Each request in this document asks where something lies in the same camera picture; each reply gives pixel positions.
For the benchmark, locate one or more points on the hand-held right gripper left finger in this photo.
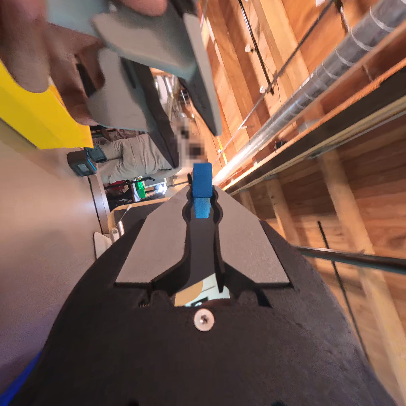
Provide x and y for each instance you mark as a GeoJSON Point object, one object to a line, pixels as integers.
{"type": "Point", "coordinates": [155, 250]}

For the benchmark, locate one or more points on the metal bar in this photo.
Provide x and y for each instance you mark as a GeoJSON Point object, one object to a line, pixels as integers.
{"type": "Point", "coordinates": [349, 258]}

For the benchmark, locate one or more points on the person's left hand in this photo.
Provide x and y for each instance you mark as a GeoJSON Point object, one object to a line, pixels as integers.
{"type": "Point", "coordinates": [25, 47]}

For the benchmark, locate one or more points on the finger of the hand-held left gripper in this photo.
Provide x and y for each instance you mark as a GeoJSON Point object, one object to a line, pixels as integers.
{"type": "Point", "coordinates": [155, 111]}
{"type": "Point", "coordinates": [203, 79]}

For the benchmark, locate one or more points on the black flat pad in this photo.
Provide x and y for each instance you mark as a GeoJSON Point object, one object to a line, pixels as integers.
{"type": "Point", "coordinates": [101, 206]}

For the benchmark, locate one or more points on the blue block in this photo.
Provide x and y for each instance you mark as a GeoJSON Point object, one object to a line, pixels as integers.
{"type": "Point", "coordinates": [202, 180]}

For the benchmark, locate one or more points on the silver ventilation duct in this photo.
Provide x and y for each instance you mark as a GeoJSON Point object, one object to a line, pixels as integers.
{"type": "Point", "coordinates": [301, 101]}

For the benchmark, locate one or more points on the green box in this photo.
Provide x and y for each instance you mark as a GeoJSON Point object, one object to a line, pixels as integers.
{"type": "Point", "coordinates": [140, 190]}

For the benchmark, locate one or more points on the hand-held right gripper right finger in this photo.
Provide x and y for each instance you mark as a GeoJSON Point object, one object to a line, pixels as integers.
{"type": "Point", "coordinates": [247, 250]}

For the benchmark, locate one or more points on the blue plastic bin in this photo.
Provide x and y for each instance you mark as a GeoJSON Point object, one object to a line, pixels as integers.
{"type": "Point", "coordinates": [16, 387]}

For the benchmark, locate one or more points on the black charger case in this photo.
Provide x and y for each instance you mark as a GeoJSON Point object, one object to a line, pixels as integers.
{"type": "Point", "coordinates": [82, 165]}

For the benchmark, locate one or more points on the yellow plastic bin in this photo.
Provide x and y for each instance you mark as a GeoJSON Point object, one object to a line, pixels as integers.
{"type": "Point", "coordinates": [38, 120]}

